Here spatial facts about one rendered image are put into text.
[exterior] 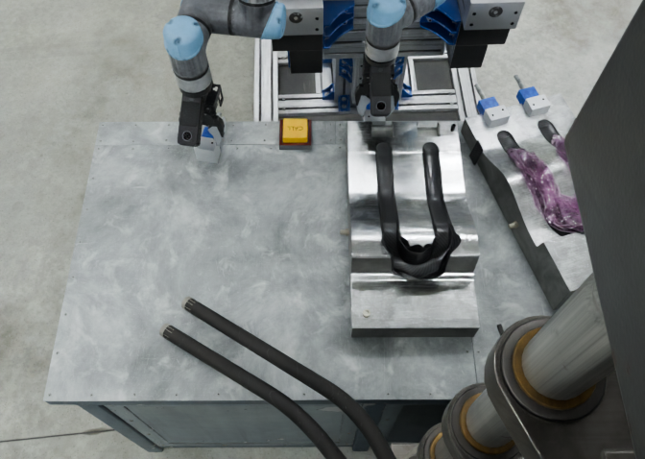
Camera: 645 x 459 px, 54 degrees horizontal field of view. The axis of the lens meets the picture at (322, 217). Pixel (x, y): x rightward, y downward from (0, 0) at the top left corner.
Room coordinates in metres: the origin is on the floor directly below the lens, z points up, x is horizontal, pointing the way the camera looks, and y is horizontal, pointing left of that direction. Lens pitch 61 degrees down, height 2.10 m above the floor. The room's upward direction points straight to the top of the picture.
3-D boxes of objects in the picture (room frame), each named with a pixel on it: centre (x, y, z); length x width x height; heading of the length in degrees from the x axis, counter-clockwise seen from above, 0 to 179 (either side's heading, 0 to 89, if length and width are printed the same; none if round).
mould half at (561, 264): (0.76, -0.55, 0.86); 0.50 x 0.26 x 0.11; 17
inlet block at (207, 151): (0.93, 0.27, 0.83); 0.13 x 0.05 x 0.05; 170
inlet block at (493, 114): (1.00, -0.41, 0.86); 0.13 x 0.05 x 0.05; 17
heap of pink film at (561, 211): (0.76, -0.54, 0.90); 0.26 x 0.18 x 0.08; 17
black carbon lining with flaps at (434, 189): (0.69, -0.20, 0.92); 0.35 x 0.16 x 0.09; 0
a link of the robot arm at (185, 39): (0.92, 0.27, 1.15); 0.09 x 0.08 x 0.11; 172
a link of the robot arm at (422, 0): (1.07, -0.20, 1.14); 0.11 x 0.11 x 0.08; 39
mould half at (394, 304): (0.68, -0.19, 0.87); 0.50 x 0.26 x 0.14; 0
